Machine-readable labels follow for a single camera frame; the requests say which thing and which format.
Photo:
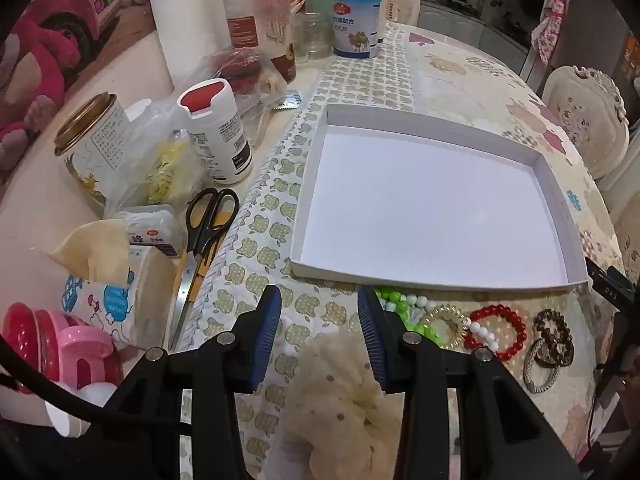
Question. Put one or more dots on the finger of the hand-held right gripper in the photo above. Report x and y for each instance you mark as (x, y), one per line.
(607, 285)

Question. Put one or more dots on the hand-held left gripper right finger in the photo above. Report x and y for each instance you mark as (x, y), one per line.
(372, 330)

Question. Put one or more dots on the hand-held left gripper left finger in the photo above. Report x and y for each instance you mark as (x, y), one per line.
(270, 320)

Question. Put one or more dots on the cream dotted mesh scrunchie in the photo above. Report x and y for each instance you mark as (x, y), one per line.
(330, 400)

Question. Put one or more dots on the white shallow cardboard tray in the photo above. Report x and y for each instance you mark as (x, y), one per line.
(425, 200)

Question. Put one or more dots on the cream ornate chair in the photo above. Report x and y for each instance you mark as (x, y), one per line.
(585, 115)
(625, 210)

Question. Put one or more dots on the apple print quilted tablecloth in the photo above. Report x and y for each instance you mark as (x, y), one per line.
(270, 210)

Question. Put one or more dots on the white tissue pack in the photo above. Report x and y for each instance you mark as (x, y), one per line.
(150, 230)

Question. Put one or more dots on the cartoon print tissue pack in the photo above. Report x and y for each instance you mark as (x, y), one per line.
(115, 305)

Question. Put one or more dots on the clear bag with yellow contents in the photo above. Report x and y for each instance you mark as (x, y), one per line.
(160, 170)

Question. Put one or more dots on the white bottle with red cap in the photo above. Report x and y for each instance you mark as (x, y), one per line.
(220, 140)

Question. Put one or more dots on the beige tissue paper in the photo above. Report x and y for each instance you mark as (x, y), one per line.
(90, 245)

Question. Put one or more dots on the pink plastic cup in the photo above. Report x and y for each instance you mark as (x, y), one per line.
(75, 350)

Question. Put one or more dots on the silver foil sachet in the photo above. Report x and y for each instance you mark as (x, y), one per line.
(287, 101)

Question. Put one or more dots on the gold rimmed tin can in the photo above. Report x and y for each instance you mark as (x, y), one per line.
(95, 145)

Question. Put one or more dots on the clear bag with red contents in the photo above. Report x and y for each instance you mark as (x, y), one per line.
(240, 72)

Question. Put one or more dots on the pink floral cloth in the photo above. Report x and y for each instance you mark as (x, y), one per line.
(547, 30)

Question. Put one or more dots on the small empty glass jar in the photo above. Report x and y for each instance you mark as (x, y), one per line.
(312, 40)

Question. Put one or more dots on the clear jar with yellow lid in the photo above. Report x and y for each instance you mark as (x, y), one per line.
(255, 15)

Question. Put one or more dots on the blue and white can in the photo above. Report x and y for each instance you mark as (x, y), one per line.
(355, 25)

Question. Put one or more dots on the white paper towel roll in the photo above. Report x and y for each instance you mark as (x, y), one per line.
(185, 25)

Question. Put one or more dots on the pink plush bear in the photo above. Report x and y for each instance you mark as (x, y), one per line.
(30, 70)

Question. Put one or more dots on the pink toy car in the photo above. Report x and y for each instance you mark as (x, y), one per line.
(75, 5)

